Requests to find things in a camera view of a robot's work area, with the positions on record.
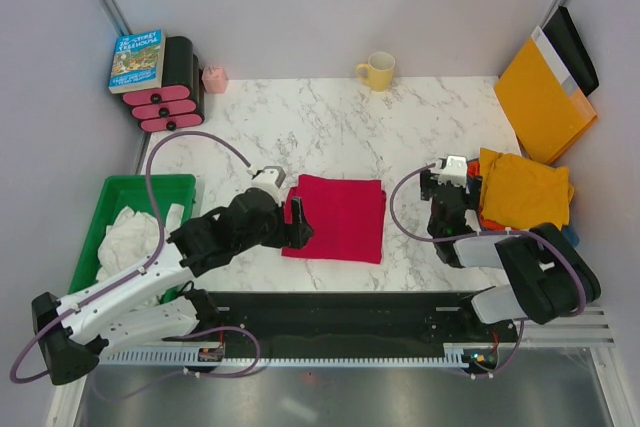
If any aluminium frame rail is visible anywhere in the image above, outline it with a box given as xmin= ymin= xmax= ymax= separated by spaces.
xmin=522 ymin=307 xmax=615 ymax=348

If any blue treehouse paperback book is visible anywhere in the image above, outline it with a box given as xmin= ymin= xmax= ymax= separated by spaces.
xmin=108 ymin=29 xmax=166 ymax=95

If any orange padded envelope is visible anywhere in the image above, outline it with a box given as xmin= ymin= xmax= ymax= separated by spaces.
xmin=494 ymin=26 xmax=598 ymax=164

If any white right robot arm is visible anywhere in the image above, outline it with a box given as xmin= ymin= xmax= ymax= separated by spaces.
xmin=420 ymin=156 xmax=601 ymax=341

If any small pink box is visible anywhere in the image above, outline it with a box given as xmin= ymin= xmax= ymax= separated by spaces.
xmin=201 ymin=66 xmax=229 ymax=94

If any white slotted cable duct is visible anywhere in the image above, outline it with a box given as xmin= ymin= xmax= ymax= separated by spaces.
xmin=100 ymin=344 xmax=469 ymax=369

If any black folder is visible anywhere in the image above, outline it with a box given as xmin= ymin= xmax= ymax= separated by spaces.
xmin=542 ymin=6 xmax=599 ymax=96

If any folded mustard yellow t-shirt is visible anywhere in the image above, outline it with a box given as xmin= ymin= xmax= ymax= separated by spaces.
xmin=479 ymin=148 xmax=575 ymax=229

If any folded blue t-shirt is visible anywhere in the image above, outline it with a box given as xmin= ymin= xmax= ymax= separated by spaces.
xmin=561 ymin=225 xmax=580 ymax=248

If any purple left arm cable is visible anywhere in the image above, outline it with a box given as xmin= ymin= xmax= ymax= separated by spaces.
xmin=9 ymin=130 xmax=262 ymax=402

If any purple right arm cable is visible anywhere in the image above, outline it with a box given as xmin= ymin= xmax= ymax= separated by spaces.
xmin=389 ymin=162 xmax=587 ymax=381

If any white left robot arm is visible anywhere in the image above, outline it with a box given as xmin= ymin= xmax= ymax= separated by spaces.
xmin=31 ymin=188 xmax=314 ymax=386

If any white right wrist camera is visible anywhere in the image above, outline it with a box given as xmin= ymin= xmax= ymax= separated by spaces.
xmin=435 ymin=155 xmax=468 ymax=187

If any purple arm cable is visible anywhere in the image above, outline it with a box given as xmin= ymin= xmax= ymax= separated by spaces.
xmin=9 ymin=130 xmax=262 ymax=402
xmin=389 ymin=162 xmax=587 ymax=381

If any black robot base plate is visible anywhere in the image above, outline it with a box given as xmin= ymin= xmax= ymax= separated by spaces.
xmin=184 ymin=291 xmax=517 ymax=358

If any green plastic tray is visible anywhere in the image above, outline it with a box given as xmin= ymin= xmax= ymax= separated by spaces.
xmin=69 ymin=174 xmax=196 ymax=293

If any white crumpled t-shirt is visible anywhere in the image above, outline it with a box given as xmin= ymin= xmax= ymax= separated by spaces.
xmin=96 ymin=206 xmax=159 ymax=282

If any black pink drawer organizer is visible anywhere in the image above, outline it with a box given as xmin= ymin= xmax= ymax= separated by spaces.
xmin=122 ymin=36 xmax=205 ymax=133

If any crimson red t-shirt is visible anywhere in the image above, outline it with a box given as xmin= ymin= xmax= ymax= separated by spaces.
xmin=282 ymin=174 xmax=387 ymax=264

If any yellow ceramic mug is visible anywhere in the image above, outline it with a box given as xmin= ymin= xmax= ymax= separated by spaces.
xmin=355 ymin=52 xmax=396 ymax=92

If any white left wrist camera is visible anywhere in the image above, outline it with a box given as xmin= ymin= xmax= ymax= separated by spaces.
xmin=251 ymin=166 xmax=286 ymax=204

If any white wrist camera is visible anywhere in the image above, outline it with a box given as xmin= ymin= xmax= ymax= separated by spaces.
xmin=435 ymin=155 xmax=468 ymax=187
xmin=251 ymin=166 xmax=286 ymax=204

